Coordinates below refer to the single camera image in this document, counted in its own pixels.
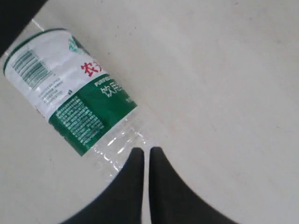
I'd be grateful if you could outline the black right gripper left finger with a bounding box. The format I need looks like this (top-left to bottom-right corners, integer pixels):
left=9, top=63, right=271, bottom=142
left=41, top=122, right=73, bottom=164
left=63, top=148, right=145, bottom=224

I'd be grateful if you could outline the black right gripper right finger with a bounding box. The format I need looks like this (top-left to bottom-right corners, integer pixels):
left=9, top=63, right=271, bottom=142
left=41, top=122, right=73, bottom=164
left=149, top=146, right=242, bottom=224

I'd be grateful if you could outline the clear plastic bottle green label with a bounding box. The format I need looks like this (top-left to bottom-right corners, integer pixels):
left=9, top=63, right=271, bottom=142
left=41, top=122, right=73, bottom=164
left=2, top=21, right=149, bottom=182

